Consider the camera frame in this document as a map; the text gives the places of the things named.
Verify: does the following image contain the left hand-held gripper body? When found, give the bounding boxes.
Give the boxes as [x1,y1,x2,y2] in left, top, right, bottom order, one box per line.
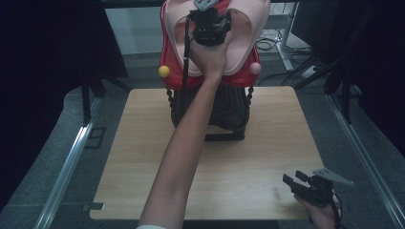
[188,0,233,47]

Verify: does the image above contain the metal floor rail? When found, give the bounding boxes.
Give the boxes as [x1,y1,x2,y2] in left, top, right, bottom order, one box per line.
[32,122,97,229]
[327,94,405,229]

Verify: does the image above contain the black metal stand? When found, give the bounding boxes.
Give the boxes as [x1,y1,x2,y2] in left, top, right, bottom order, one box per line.
[79,75,108,126]

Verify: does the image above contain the person's right hand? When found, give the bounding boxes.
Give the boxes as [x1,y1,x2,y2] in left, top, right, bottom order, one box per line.
[293,194,340,229]

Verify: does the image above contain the pink ball knob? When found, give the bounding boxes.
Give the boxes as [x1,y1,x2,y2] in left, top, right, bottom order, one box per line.
[248,61,263,75]

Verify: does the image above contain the black floor cables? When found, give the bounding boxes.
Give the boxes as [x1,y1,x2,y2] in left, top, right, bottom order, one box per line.
[255,28,319,88]

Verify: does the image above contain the person's left hand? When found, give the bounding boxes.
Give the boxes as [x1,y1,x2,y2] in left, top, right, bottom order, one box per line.
[188,31,234,81]

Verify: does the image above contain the white desk leg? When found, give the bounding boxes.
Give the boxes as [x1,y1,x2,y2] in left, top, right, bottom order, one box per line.
[274,2,296,73]

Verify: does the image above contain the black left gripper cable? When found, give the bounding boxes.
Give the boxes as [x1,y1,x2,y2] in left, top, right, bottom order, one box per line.
[180,13,196,123]

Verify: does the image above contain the red pink toy backpack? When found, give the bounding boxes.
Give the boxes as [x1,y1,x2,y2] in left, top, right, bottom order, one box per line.
[158,0,263,143]

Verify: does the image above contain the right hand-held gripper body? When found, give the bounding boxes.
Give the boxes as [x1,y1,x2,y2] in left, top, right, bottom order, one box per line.
[298,167,355,207]

